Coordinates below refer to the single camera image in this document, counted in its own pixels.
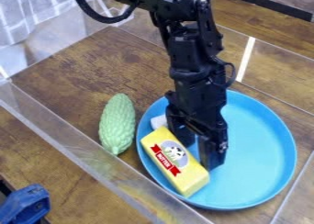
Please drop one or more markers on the green bitter gourd toy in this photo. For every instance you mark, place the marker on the green bitter gourd toy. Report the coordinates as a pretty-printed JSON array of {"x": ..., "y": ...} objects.
[{"x": 116, "y": 124}]

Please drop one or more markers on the clear acrylic corner bracket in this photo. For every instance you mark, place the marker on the clear acrylic corner bracket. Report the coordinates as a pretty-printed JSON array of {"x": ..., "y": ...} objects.
[{"x": 111, "y": 12}]

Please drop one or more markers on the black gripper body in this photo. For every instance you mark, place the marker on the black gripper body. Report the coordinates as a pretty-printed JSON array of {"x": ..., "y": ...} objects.
[{"x": 197, "y": 101}]

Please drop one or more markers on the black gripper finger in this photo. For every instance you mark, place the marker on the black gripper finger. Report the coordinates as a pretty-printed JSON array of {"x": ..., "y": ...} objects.
[
  {"x": 179, "y": 130},
  {"x": 213, "y": 151}
]

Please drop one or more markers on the blue clamp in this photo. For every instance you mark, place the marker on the blue clamp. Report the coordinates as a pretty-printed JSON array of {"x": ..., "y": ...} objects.
[{"x": 26, "y": 206}]

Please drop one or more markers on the yellow butter brick toy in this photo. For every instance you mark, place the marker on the yellow butter brick toy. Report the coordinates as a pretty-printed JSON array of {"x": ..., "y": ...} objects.
[{"x": 175, "y": 162}]

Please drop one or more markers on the grey checked cloth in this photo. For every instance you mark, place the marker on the grey checked cloth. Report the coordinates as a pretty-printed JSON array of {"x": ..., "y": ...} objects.
[{"x": 20, "y": 15}]

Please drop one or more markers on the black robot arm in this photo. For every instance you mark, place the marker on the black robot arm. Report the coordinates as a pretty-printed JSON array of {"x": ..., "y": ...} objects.
[{"x": 193, "y": 42}]

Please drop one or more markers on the clear acrylic enclosure wall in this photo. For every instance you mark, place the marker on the clear acrylic enclosure wall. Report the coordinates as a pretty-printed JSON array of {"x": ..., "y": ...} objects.
[{"x": 76, "y": 62}]

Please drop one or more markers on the blue round tray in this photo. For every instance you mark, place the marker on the blue round tray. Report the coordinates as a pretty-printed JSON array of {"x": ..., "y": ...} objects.
[{"x": 261, "y": 158}]

